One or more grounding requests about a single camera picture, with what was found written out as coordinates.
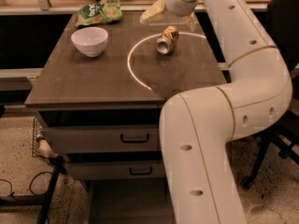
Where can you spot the lower grey drawer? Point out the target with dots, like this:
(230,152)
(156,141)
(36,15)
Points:
(115,170)

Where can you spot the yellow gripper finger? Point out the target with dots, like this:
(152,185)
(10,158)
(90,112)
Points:
(154,12)

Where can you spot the grey drawer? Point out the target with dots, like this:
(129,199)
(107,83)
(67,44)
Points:
(115,170)
(96,139)

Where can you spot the wire mesh basket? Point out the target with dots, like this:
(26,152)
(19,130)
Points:
(36,138)

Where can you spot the upper grey drawer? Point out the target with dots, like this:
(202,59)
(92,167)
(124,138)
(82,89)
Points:
(96,139)

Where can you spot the black metal stand leg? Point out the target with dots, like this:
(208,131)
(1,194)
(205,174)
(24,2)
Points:
(42,200)

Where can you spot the crushed orange soda can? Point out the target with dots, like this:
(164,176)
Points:
(168,39)

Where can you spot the green chip bag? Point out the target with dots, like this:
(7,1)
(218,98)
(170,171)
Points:
(100,13)

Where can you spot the white ceramic bowl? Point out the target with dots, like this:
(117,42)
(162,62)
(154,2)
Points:
(90,41)

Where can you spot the grey drawer cabinet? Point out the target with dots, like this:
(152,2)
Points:
(125,85)

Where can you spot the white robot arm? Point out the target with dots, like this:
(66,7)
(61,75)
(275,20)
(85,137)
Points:
(196,125)

